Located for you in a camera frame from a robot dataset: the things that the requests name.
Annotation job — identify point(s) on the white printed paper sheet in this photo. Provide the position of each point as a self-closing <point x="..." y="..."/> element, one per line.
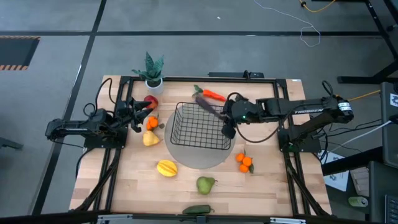
<point x="337" y="180"/>

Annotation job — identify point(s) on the black computer tower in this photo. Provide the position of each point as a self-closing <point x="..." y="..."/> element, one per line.
<point x="390" y="140"/>

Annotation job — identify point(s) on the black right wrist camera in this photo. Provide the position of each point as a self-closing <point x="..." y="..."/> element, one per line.
<point x="229" y="131"/>

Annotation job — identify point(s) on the black furniture foot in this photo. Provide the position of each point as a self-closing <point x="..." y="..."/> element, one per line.
<point x="9" y="143"/>

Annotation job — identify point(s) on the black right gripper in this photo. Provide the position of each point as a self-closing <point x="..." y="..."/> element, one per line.
<point x="237" y="109"/>

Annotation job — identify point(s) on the small black table camera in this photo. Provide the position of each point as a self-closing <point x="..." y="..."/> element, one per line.
<point x="201" y="219"/>

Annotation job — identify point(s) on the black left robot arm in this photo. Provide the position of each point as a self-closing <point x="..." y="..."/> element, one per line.
<point x="77" y="128"/>

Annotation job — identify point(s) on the black hazard-striped floor mat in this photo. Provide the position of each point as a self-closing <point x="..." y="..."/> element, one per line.
<point x="15" y="53"/>

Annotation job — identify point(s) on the snake plant in white pot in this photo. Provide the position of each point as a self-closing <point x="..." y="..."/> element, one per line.
<point x="152" y="70"/>

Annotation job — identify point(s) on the green drink can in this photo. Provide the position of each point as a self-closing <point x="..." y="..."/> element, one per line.
<point x="357" y="201"/>

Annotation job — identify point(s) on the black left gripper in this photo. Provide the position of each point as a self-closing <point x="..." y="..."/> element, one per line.
<point x="126" y="112"/>

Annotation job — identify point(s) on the black aluminium table frame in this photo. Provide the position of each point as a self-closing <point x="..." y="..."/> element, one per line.
<point x="186" y="79"/>

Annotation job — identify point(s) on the black desk leg frame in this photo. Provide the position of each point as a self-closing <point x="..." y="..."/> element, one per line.
<point x="357" y="79"/>

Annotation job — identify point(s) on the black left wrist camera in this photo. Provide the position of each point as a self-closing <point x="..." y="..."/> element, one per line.
<point x="136" y="126"/>

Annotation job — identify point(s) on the brown cardboard piece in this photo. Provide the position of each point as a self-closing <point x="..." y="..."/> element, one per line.
<point x="360" y="182"/>

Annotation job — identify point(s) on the black keyboard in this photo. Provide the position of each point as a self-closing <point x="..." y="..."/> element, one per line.
<point x="392" y="208"/>

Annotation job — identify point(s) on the round grey mat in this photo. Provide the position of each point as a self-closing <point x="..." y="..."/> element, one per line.
<point x="199" y="158"/>

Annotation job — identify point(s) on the green toy pepper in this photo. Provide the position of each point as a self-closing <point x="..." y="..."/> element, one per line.
<point x="196" y="209"/>

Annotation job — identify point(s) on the black cabinet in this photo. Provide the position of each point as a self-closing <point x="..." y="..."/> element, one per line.
<point x="381" y="193"/>

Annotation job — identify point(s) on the silver metal bracket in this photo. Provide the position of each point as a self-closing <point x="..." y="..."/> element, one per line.
<point x="113" y="219"/>
<point x="287" y="221"/>

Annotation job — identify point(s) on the orange tangerine cluster with leaves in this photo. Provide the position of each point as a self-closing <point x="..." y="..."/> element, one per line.
<point x="247" y="161"/>
<point x="153" y="122"/>

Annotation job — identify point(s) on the red toy apple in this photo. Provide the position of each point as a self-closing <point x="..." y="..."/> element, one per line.
<point x="152" y="101"/>

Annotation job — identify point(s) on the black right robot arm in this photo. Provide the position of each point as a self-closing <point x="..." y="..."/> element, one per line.
<point x="311" y="109"/>

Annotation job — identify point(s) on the yellow toy starfruit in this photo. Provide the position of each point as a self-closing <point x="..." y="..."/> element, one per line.
<point x="167" y="168"/>

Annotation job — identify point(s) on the purple toy eggplant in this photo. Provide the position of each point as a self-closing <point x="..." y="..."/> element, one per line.
<point x="206" y="107"/>

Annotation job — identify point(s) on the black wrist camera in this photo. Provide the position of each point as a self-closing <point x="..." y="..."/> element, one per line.
<point x="136" y="126"/>
<point x="229" y="131"/>

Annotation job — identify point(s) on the green toy pear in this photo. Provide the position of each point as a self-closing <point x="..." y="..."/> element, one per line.
<point x="204" y="185"/>

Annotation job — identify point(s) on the black desk edge bar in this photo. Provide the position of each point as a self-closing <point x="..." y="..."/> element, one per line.
<point x="351" y="161"/>

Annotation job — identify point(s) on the orange toy carrot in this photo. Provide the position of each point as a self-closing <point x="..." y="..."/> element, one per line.
<point x="214" y="95"/>

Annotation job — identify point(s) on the yellow toy pear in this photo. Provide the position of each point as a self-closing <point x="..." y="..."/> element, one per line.
<point x="150" y="139"/>

